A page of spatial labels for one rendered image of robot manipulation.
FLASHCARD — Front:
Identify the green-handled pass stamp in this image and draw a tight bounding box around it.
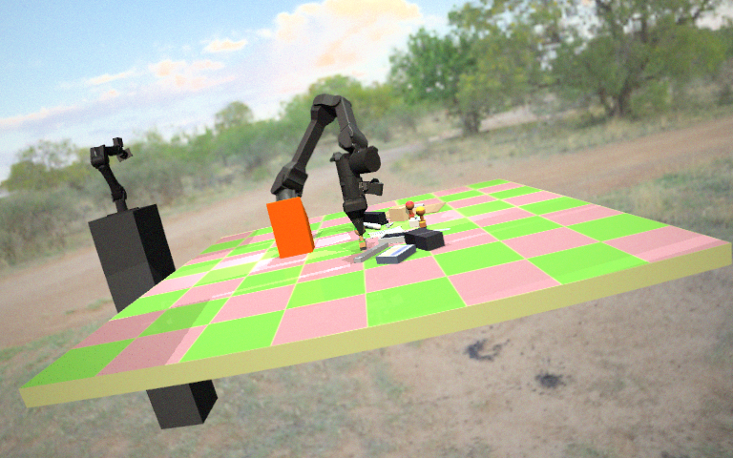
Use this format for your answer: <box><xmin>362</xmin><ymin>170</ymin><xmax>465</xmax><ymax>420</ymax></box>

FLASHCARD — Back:
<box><xmin>354</xmin><ymin>227</ymin><xmax>367</xmax><ymax>251</ymax></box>

